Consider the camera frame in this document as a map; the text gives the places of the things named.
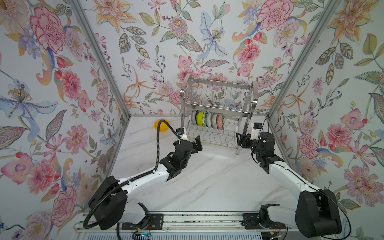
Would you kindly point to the aluminium mounting rail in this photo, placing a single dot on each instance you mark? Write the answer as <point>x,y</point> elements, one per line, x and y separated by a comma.
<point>223,221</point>

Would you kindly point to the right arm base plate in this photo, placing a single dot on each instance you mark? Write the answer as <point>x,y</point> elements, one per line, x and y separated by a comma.
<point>252,221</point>

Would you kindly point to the green leaf pattern bowl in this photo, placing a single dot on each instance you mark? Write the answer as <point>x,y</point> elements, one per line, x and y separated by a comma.
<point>205,119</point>

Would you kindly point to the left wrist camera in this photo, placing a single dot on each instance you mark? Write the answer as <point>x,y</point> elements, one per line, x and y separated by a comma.
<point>181,133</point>

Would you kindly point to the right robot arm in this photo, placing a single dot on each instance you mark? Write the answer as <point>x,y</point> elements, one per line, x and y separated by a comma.
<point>317,212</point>

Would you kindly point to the yellow plastic bowl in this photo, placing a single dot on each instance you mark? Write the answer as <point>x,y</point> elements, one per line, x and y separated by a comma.
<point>161,125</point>

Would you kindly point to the black white patterned bowl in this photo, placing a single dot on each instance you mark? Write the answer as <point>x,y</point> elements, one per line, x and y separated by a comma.
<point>194,117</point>

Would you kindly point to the silver two-tier dish rack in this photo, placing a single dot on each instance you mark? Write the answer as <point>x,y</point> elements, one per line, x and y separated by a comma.
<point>237,102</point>

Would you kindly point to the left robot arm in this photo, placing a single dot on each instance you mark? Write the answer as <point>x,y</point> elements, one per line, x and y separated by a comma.
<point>108,204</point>

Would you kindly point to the lime green plastic bowl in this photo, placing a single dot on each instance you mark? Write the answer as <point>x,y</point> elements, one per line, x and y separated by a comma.
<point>200,118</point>

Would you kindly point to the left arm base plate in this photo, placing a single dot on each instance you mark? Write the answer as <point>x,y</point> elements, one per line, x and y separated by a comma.
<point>147,221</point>

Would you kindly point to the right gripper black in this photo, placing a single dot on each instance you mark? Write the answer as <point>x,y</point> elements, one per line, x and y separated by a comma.
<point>244,138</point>

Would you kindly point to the pale green glass bowl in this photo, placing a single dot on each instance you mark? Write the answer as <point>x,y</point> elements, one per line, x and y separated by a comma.
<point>209,120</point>

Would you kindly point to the purple striped glass bowl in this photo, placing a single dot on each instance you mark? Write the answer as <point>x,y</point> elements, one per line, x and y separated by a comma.
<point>214,121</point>

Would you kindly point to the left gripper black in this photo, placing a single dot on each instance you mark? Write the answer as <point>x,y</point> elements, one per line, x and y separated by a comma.
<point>194,150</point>

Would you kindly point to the speckled dark patterned bowl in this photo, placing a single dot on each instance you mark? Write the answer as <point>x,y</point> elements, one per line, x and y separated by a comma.
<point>220,122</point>

